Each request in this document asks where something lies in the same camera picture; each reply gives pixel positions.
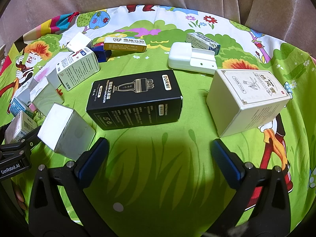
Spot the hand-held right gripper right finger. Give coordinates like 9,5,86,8
207,138,291,237

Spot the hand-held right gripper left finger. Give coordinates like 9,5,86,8
28,137,110,237

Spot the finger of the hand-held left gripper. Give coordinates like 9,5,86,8
0,126,41,154
0,125,9,143

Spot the white box with barcode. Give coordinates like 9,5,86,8
4,110,37,144

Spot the white box with pink print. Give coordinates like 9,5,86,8
56,46,100,89

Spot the person's left hand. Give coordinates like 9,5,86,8
13,186,26,211

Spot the small white blue box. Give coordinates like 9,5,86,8
9,96,35,116

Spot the plain white carton box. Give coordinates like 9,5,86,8
37,103,96,161

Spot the white and grey box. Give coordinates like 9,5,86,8
30,78,65,118

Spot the cartoon printed cloth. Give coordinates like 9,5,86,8
0,4,316,237

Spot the white box with pink blotch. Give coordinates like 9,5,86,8
33,65,62,89

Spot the large cream carton box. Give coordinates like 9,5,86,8
206,69,291,138

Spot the black carton box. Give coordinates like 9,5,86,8
86,70,183,131

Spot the blue plastic sharpener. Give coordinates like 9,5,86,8
91,43,112,62

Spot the white plastic case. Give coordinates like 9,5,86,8
168,42,218,75

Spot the long yellow box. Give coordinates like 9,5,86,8
104,38,148,53

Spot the small blue green box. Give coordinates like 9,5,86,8
186,33,221,55

